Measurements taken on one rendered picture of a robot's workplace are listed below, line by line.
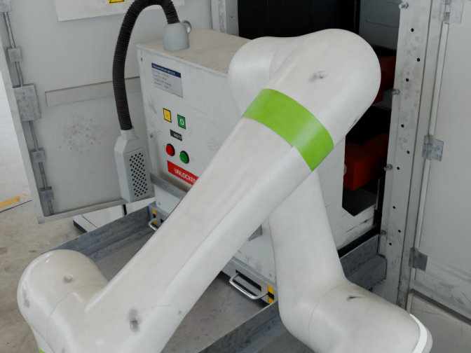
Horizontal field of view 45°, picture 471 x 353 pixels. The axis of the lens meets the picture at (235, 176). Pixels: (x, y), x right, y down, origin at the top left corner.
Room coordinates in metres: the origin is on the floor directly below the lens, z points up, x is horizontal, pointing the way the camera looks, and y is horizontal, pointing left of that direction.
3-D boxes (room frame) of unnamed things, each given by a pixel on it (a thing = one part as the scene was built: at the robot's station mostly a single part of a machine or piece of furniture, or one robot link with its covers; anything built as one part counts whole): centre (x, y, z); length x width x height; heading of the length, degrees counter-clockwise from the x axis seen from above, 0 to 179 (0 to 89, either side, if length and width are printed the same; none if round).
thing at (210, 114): (1.22, 0.08, 1.15); 0.48 x 0.01 x 0.48; 40
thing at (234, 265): (1.23, 0.06, 0.90); 0.54 x 0.05 x 0.06; 40
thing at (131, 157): (1.34, 0.26, 1.09); 0.08 x 0.05 x 0.17; 130
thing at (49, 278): (0.59, 0.23, 1.28); 0.13 x 0.11 x 0.14; 37
